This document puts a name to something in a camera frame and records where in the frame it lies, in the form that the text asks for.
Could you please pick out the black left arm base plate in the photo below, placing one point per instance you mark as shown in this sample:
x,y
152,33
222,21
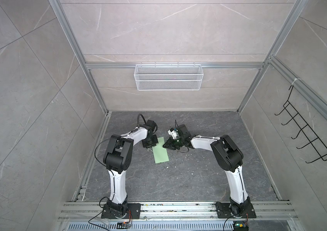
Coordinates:
x,y
130,210

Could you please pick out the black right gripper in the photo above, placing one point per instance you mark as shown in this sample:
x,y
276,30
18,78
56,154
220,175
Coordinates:
x,y
170,145

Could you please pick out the right small circuit board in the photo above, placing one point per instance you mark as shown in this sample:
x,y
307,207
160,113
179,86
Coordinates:
x,y
240,226

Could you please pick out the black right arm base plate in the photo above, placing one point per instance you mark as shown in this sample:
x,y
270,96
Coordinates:
x,y
232,210

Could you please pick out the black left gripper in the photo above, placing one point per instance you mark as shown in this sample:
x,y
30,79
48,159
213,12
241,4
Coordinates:
x,y
146,145

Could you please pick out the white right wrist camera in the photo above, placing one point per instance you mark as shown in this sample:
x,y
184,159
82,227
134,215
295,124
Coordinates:
x,y
173,133

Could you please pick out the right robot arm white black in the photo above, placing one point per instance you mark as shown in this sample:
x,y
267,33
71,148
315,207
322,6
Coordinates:
x,y
229,157

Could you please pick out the black wire hook rack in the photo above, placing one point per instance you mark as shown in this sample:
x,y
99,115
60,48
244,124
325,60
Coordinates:
x,y
304,129

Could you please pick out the aluminium frame rail front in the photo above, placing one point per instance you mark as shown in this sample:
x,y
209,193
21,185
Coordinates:
x,y
265,210

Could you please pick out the small circuit board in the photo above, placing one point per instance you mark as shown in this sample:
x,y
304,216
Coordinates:
x,y
124,225
240,226

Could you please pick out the light green paper sheet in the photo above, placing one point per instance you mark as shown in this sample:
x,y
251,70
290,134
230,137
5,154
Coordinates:
x,y
160,154

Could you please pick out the left small circuit board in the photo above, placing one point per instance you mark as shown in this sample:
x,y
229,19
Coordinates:
x,y
124,225

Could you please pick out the white wire mesh basket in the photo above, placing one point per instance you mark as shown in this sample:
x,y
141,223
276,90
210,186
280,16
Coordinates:
x,y
168,77

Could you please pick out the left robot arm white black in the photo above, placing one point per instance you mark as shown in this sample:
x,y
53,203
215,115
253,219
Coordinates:
x,y
118,157

